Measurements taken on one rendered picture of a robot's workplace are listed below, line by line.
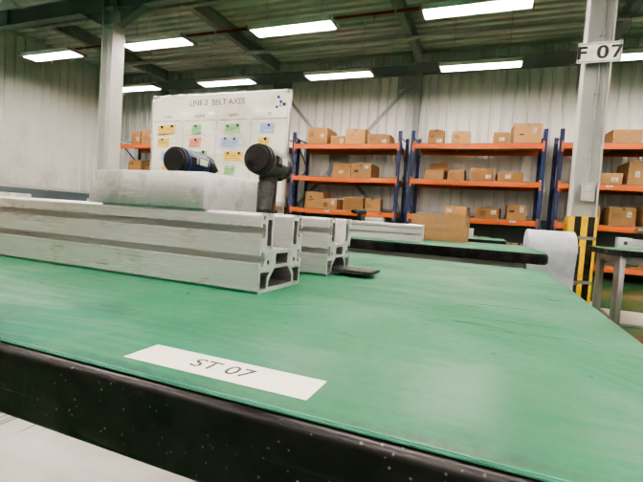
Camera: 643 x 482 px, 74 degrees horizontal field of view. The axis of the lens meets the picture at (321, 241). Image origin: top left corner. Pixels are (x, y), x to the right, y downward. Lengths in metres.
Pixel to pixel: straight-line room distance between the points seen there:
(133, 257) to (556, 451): 0.47
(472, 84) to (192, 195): 11.15
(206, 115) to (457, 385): 4.08
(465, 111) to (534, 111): 1.51
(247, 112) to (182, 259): 3.54
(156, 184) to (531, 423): 0.43
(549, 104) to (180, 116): 8.81
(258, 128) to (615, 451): 3.79
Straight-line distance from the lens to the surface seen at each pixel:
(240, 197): 0.53
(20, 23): 11.90
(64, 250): 0.64
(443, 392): 0.24
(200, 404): 0.22
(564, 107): 11.42
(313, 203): 10.94
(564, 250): 4.06
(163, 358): 0.26
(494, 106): 11.33
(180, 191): 0.50
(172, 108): 4.51
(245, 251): 0.45
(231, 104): 4.12
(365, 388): 0.23
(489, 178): 10.08
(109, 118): 9.25
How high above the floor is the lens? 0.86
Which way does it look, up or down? 3 degrees down
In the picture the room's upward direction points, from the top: 4 degrees clockwise
